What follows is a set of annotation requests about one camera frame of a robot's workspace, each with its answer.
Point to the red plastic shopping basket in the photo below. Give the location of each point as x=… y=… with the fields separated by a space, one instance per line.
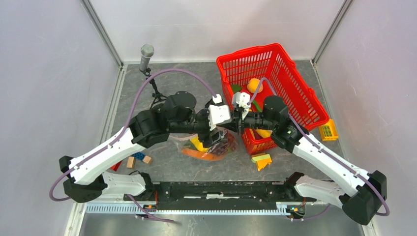
x=272 y=62

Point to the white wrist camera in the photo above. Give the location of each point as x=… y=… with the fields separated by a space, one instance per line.
x=219 y=113
x=241 y=100

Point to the yellow toy cheese wedge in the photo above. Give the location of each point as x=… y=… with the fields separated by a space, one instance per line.
x=261 y=160

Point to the small wooden block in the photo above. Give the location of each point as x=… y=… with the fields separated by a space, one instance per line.
x=131 y=162

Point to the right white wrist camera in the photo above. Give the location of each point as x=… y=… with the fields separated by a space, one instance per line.
x=241 y=100

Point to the green chili pepper toy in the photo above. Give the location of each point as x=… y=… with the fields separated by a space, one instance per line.
x=256 y=106

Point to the yellow toy crate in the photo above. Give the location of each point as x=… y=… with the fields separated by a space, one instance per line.
x=328 y=131

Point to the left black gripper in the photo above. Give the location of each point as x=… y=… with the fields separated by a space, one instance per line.
x=206 y=137

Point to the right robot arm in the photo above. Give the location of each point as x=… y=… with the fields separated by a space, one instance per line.
x=360 y=194

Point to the microphone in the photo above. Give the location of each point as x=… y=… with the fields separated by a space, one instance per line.
x=147 y=51

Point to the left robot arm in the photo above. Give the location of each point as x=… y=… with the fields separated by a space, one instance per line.
x=87 y=175

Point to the purple toy grapes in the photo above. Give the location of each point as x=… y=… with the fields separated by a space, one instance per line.
x=223 y=146

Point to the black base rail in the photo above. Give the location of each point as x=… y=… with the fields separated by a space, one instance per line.
x=220 y=195

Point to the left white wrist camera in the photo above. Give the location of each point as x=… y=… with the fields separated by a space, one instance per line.
x=219 y=113

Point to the red toy block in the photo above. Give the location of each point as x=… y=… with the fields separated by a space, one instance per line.
x=116 y=166

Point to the blue toy block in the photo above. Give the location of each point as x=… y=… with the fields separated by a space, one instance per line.
x=139 y=156

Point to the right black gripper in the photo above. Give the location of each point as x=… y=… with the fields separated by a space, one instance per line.
x=238 y=122

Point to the clear zip top bag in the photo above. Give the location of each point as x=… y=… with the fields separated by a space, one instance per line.
x=219 y=134

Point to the orange toy fruit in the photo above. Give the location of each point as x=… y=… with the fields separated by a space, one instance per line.
x=253 y=85

